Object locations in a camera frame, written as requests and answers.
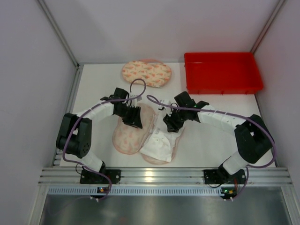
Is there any white bras pile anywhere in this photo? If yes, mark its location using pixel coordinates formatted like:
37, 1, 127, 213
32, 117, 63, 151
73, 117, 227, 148
140, 110, 183, 163

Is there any floral mesh laundry bag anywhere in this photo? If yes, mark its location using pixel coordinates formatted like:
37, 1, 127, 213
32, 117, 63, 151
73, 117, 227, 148
121, 59, 172, 88

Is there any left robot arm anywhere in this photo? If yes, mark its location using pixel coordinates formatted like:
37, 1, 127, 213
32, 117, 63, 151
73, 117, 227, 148
56, 88, 143, 174

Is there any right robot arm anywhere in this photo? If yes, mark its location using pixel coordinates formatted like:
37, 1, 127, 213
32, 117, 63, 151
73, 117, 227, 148
163, 91, 274, 176

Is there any red plastic tray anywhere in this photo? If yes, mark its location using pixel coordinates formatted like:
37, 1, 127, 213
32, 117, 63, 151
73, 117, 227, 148
184, 52, 264, 95

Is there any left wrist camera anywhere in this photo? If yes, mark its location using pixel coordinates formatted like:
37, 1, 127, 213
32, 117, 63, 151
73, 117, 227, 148
127, 92, 142, 107

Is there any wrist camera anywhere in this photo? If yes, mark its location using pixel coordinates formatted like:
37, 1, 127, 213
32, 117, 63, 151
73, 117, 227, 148
127, 92, 142, 107
158, 99, 171, 113

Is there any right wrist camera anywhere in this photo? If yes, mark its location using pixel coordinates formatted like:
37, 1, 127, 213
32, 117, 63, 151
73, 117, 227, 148
158, 99, 171, 113

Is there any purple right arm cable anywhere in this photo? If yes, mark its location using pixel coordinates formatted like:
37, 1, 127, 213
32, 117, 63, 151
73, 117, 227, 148
146, 94, 275, 197

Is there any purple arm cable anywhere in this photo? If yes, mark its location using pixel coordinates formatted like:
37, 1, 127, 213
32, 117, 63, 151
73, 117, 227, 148
146, 94, 275, 197
61, 78, 148, 200

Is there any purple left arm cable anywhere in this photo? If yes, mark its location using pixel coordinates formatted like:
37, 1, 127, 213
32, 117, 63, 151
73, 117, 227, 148
61, 78, 148, 200

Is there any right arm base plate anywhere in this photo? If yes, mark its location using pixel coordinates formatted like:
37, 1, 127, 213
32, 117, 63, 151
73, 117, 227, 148
203, 168, 246, 184

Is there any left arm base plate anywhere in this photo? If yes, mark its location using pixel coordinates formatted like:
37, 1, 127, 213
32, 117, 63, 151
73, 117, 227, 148
79, 169, 121, 184

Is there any slotted cable duct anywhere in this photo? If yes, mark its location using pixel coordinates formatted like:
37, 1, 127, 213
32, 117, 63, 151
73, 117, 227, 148
46, 186, 282, 195

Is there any aluminium front rail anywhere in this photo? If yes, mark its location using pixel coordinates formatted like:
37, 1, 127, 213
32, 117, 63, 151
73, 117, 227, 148
38, 167, 293, 187

